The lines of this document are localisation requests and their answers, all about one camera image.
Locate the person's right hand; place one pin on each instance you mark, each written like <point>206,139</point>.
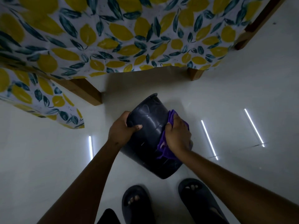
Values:
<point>178,137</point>

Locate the person's left hand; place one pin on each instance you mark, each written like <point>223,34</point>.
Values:
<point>119,132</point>

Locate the person's right thumb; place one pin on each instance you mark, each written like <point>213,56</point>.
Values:
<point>168,128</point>

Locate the person's left thumb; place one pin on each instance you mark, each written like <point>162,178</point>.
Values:
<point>135,128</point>

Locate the dark plastic bucket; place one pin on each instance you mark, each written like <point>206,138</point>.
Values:
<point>149,135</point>

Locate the purple cleaning cloth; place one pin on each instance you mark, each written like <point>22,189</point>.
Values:
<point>166,146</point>

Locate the person's left forearm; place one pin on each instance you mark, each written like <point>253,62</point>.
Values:
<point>85,184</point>

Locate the person's right forearm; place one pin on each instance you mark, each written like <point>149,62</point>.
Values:
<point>236,184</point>

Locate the wooden table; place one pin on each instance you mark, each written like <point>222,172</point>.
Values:
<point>79,88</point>

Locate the dark left slipper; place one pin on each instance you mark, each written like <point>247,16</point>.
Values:
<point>137,205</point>

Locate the dark slipper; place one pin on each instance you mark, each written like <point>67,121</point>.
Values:
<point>137,205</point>
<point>200,200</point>

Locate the dark right slipper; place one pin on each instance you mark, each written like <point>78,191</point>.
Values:
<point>200,200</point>

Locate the person's dark trouser leg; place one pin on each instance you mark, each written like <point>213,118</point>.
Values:
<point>108,216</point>

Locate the lemon print tablecloth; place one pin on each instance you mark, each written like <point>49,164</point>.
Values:
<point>112,37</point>

